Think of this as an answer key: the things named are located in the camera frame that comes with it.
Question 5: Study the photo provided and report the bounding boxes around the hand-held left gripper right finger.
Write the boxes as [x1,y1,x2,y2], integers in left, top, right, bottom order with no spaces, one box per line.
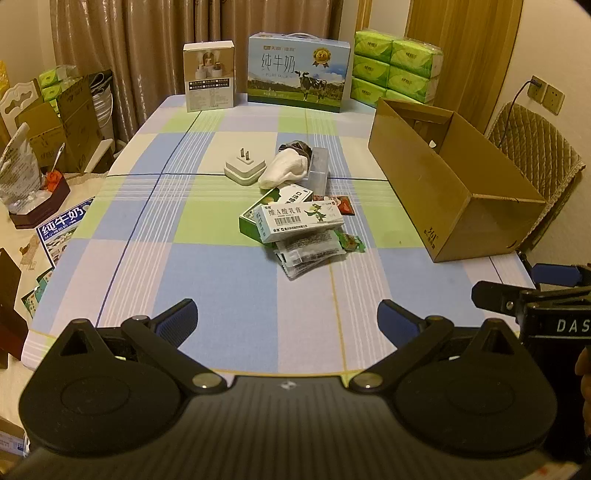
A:
[348,299,522,394]

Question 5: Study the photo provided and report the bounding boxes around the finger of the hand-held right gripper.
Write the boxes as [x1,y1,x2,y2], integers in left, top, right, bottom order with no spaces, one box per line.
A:
[471,280,532,320]
[532,263,591,288]

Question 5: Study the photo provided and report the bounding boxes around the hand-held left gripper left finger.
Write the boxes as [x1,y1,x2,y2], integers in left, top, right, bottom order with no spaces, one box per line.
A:
[59,298,227,394]

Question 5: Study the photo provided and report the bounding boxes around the green candy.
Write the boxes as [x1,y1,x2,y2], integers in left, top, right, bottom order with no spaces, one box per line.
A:
[335,231,365,254]

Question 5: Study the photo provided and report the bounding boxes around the green medicine box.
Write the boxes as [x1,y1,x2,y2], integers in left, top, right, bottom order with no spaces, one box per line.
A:
[238,184,315,237]

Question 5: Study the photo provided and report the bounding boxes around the white medicine box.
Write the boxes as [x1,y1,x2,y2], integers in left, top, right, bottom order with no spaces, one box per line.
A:
[252,196,345,244]

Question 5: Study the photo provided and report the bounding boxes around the white power adapter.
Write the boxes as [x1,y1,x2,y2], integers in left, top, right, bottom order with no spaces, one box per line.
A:
[223,148,267,186]

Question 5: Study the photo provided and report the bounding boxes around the clear plastic box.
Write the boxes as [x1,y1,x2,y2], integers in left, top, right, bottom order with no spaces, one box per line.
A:
[305,148,329,193]

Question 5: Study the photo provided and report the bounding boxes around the person's right hand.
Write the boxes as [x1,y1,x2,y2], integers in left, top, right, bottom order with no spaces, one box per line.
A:
[575,346,591,432]

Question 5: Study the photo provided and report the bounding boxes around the plaid tablecloth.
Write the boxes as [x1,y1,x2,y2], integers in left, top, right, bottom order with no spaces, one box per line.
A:
[25,95,536,376]

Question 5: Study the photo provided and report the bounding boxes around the quilted chair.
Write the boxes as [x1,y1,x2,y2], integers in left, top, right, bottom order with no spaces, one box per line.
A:
[485,102,585,252]

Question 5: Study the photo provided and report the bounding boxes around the printed leaflets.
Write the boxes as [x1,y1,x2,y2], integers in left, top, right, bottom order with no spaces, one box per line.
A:
[22,265,57,320]

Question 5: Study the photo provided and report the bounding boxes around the flat blue milk carton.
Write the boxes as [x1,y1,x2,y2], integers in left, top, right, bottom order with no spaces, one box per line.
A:
[36,198,96,269]

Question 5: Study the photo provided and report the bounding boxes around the dark wooden furniture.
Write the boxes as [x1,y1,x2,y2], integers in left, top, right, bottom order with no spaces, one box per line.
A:
[0,248,29,370]

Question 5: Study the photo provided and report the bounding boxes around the dark brown tray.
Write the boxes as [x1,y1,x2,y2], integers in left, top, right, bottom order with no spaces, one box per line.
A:
[9,178,71,230]

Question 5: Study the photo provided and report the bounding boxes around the white panel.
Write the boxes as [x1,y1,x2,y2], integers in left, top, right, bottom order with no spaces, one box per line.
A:
[83,137,116,174]

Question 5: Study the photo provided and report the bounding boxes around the metal spoon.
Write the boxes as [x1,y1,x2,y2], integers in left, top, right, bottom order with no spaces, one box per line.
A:
[46,142,66,177]

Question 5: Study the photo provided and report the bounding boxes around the silver foil bag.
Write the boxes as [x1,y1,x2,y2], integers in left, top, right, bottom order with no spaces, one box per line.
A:
[0,122,43,215]

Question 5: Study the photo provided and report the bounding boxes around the tall brown cardboard box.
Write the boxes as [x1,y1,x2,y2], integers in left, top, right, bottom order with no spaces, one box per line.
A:
[58,70,116,173]

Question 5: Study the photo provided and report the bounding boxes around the stack of white bowls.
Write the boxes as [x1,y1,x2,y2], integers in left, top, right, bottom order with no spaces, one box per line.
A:
[90,74,115,141]

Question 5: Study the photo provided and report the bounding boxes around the small brown cardboard box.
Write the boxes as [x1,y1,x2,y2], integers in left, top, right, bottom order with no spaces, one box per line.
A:
[17,99,65,163]

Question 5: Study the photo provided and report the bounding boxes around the beige humidifier box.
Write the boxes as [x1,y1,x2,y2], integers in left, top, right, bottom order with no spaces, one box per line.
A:
[182,41,236,113]

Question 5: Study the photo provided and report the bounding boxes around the stack of green tissue packs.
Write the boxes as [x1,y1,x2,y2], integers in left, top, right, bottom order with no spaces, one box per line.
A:
[350,28,445,110]

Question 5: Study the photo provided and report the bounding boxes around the green tissue pack bundle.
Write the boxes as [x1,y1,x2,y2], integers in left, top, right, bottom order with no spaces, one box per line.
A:
[38,65,81,112]

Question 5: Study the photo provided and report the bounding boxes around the brown curtain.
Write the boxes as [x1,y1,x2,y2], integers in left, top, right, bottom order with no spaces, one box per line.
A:
[48,0,343,141]

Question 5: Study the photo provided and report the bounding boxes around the blue milk gift box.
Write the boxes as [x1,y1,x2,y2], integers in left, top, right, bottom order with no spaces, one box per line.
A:
[246,32,351,114]

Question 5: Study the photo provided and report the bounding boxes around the white carved chair back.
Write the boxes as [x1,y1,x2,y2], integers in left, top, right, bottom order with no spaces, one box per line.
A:
[0,78,44,136]

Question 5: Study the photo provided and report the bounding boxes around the wall socket plate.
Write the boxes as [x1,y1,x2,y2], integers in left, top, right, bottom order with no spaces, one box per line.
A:
[527,75,548,103]
[542,87,565,116]

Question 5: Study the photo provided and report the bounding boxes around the black power cable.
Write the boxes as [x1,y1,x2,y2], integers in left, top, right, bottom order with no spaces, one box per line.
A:
[500,79,537,123]

